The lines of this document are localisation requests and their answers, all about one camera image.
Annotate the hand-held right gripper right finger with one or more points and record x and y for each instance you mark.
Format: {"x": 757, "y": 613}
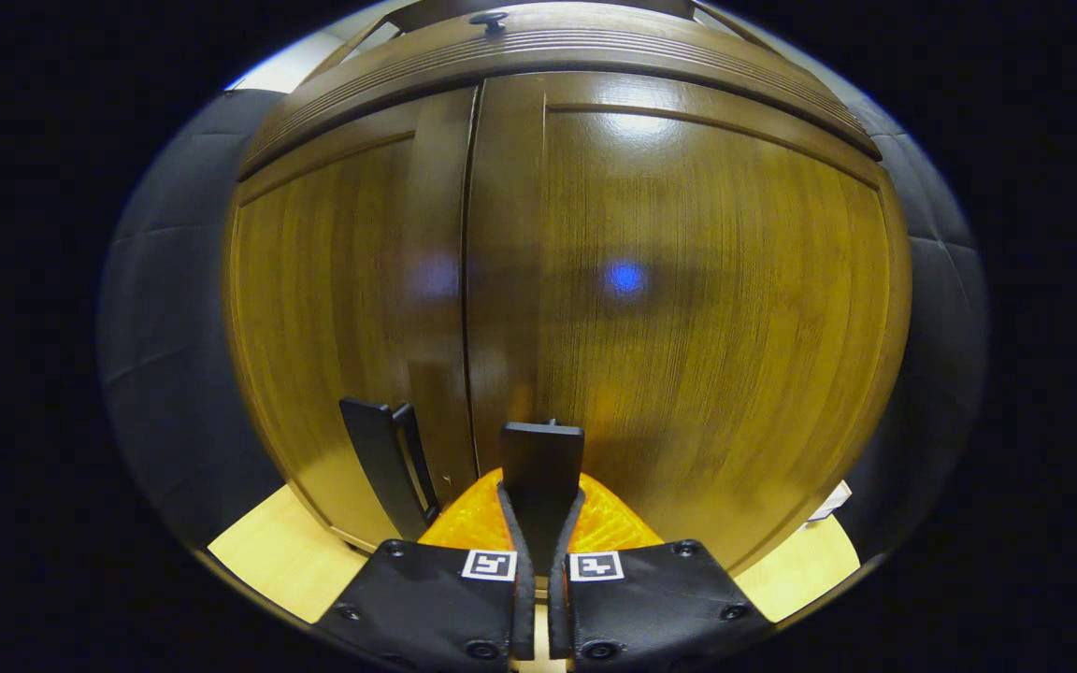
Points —
{"x": 557, "y": 608}

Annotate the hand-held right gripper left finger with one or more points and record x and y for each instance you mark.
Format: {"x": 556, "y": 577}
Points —
{"x": 524, "y": 608}

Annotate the wooden double-door shoe cabinet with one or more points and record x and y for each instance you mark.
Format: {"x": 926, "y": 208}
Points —
{"x": 688, "y": 327}

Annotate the wooden shoe cabinet door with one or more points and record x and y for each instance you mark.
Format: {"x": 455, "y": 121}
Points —
{"x": 342, "y": 308}
{"x": 688, "y": 327}

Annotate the black backdrop cloth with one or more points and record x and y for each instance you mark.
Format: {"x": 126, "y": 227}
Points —
{"x": 165, "y": 327}

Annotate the black round drawer knob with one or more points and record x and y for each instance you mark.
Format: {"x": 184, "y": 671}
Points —
{"x": 489, "y": 19}

